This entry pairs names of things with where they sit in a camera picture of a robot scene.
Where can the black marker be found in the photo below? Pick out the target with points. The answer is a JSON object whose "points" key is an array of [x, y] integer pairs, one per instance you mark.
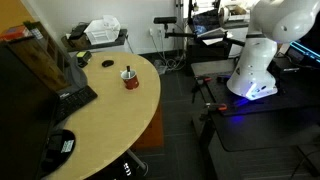
{"points": [[128, 69]]}

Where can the white power strip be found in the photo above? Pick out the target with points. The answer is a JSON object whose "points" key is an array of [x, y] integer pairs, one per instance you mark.
{"points": [[161, 69]]}

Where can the red white patterned mug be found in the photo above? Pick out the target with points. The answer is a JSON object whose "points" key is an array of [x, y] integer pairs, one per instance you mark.
{"points": [[130, 82]]}

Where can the orange black clamp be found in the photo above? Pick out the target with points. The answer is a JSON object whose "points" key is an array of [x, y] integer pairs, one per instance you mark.
{"points": [[201, 80], [216, 107]]}

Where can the orange floor rug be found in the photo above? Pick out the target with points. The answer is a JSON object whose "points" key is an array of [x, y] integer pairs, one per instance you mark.
{"points": [[153, 133]]}

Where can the black computer mouse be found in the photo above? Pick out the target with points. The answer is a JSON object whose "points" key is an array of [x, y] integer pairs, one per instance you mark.
{"points": [[107, 63]]}

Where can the grey metal table leg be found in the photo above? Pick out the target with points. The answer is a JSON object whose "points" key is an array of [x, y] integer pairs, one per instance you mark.
{"points": [[136, 159]]}

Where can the white paper sheets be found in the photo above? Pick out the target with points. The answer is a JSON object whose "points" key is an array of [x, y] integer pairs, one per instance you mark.
{"points": [[216, 35]]}

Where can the black laptop screen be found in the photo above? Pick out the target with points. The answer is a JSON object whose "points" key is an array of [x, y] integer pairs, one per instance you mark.
{"points": [[205, 23]]}

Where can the grey cloth bag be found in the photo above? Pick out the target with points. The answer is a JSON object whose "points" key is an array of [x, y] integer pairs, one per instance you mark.
{"points": [[78, 78]]}

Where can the white plastic container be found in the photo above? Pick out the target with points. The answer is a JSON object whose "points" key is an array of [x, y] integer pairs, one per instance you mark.
{"points": [[100, 33]]}

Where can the black yellow desk device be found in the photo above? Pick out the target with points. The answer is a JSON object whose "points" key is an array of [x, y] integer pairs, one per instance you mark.
{"points": [[83, 56]]}

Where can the black computer keyboard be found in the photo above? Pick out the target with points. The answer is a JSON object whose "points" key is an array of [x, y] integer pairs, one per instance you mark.
{"points": [[75, 100]]}

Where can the black bag on side table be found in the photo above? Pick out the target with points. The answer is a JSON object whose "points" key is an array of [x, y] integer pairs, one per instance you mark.
{"points": [[78, 31]]}

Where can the white label sticker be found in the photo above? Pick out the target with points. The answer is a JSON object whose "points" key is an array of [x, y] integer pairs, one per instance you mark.
{"points": [[67, 146]]}

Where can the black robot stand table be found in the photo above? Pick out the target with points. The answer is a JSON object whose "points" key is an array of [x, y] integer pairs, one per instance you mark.
{"points": [[260, 133]]}

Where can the cardboard box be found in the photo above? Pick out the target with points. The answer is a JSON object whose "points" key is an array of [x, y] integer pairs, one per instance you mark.
{"points": [[238, 9]]}

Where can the black control box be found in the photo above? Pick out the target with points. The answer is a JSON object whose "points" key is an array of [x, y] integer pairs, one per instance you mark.
{"points": [[283, 66]]}

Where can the brown wooden shelf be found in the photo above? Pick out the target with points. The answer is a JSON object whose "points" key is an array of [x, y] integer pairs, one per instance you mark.
{"points": [[36, 63]]}

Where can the black round monitor stand base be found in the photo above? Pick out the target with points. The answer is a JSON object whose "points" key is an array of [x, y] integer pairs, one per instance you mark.
{"points": [[53, 158]]}

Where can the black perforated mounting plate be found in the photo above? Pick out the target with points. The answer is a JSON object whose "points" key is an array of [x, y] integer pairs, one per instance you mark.
{"points": [[293, 96]]}

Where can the black computer monitor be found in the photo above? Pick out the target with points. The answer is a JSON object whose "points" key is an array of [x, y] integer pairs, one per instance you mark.
{"points": [[20, 116]]}

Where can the black device with cyan lights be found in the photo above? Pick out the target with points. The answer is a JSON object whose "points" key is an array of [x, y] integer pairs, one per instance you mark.
{"points": [[305, 50]]}

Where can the red flat box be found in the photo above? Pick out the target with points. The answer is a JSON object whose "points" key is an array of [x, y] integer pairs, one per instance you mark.
{"points": [[15, 32]]}

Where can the white wall outlet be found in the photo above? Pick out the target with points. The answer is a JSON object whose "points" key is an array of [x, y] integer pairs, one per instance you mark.
{"points": [[156, 32]]}

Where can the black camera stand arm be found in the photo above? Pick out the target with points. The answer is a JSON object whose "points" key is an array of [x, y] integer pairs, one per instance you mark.
{"points": [[186, 35]]}

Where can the black stereo camera bar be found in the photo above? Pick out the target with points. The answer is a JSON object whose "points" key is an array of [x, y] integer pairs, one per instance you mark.
{"points": [[165, 20]]}

